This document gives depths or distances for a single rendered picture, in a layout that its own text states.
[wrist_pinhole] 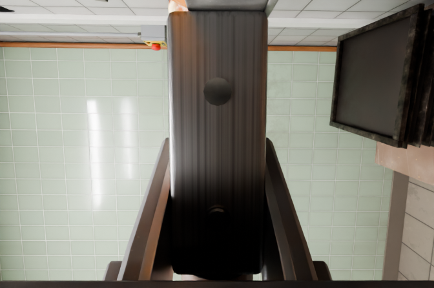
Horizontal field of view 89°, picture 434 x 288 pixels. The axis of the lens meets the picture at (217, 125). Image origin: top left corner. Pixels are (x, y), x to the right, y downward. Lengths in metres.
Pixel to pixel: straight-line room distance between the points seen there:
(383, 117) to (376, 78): 0.10
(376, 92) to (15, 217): 1.94
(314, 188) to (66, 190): 1.52
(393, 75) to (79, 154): 1.50
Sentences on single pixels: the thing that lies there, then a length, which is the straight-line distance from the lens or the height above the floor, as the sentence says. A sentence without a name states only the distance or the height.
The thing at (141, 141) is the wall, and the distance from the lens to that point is 1.40.
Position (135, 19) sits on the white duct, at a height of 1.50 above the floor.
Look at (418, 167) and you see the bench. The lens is 0.92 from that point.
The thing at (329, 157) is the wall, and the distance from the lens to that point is 1.53.
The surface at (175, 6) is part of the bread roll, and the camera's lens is 0.17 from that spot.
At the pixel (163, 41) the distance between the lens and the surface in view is 1.02.
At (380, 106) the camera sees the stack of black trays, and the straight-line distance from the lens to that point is 0.66.
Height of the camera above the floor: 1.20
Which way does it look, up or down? 1 degrees down
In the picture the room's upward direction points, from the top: 89 degrees counter-clockwise
